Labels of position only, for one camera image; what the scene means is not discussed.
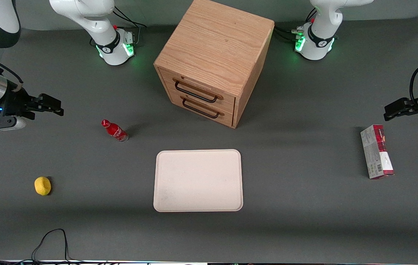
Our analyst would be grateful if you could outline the black metal drawer handle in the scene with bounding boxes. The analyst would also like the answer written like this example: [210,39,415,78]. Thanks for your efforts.
[172,77,225,104]
[180,94,226,120]

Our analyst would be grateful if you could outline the beige rectangular tray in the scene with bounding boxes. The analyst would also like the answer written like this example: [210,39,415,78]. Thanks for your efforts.
[153,149,244,213]

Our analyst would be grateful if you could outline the black left arm base cables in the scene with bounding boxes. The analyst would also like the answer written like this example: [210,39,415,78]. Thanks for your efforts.
[273,8,318,44]

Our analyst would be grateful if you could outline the red soda bottle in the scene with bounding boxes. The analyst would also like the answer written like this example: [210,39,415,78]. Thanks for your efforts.
[101,119,129,143]

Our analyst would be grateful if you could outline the thin black looped table cable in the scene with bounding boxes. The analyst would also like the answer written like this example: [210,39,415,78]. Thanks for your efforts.
[0,228,95,265]

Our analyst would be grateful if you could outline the deep oak wood drawer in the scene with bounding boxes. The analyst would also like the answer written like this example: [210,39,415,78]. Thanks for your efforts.
[164,88,235,128]

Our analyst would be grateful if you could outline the oak wood drawer cabinet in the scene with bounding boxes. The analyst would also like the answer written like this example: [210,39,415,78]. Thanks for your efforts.
[154,0,275,129]

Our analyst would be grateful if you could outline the grey and red carton box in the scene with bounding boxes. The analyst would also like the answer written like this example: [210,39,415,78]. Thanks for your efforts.
[360,124,395,180]

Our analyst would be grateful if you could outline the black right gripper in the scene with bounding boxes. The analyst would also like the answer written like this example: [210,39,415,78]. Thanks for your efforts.
[0,88,65,120]

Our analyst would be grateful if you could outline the shallow oak wood drawer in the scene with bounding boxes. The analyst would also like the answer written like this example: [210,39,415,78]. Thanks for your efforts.
[158,68,236,113]

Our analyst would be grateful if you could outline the black right arm base cables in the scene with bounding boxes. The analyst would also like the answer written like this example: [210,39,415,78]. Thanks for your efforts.
[112,6,147,47]

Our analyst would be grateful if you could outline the black arm base cables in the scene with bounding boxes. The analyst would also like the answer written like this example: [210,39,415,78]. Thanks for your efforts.
[273,8,318,44]
[112,6,147,47]

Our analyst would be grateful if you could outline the yellow lemon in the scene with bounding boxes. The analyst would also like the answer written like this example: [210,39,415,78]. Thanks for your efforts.
[34,176,52,196]

